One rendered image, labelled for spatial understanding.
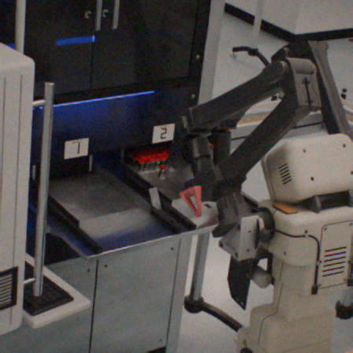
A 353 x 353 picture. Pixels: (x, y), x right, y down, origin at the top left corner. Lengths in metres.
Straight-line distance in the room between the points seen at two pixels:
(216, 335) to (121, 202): 1.15
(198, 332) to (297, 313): 1.54
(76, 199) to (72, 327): 0.58
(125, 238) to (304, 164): 0.73
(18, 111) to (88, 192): 0.90
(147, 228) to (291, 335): 0.61
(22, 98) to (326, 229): 0.80
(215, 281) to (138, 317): 0.86
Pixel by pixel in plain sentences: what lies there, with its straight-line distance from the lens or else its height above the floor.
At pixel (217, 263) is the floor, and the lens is 4.51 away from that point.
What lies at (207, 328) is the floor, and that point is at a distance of 4.05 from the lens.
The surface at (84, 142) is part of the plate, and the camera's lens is 3.06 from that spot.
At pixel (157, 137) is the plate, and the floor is 1.01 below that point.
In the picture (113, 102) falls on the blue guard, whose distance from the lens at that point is 3.06.
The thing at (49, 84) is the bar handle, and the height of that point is 1.48.
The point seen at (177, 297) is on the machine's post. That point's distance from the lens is 3.65.
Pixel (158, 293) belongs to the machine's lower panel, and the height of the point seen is 0.35.
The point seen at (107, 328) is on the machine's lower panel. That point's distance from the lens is 3.52.
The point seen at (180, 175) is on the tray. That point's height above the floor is 0.88.
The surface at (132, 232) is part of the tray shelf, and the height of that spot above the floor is 0.88.
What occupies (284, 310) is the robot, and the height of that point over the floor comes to 0.93.
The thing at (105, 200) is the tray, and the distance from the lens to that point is 3.04.
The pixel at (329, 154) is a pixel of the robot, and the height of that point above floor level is 1.36.
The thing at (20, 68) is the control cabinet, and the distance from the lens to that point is 2.19.
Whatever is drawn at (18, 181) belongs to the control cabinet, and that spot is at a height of 1.25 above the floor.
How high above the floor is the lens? 2.28
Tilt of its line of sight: 26 degrees down
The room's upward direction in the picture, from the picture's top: 7 degrees clockwise
